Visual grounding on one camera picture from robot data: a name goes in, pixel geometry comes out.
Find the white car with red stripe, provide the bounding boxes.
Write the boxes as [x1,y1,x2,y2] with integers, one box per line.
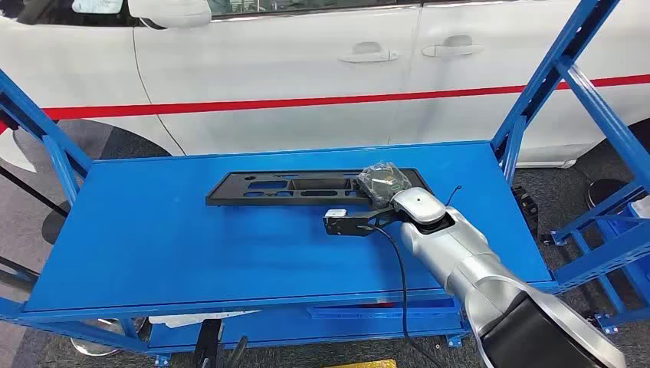
[0,0,650,169]

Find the chrome stanchion base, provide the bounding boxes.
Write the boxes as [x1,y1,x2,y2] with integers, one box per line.
[70,317,149,357]

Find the black stanchion belt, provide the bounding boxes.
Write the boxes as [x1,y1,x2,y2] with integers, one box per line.
[0,163,71,219]

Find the black camera cable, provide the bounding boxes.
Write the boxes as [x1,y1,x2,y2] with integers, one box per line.
[369,225,448,368]

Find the black round base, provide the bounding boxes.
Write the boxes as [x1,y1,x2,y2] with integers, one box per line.
[588,178,632,210]

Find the black plastic frame part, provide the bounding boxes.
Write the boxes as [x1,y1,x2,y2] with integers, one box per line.
[205,168,434,209]

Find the black clamp device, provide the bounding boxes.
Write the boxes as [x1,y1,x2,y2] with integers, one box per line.
[511,186,540,235]

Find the yellow floor tape square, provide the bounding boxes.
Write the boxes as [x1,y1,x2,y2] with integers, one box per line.
[324,359,398,368]

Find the black left wrist camera bracket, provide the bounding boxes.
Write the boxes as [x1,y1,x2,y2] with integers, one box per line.
[192,318,225,368]

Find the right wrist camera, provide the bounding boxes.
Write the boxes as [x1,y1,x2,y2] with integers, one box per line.
[323,208,405,238]

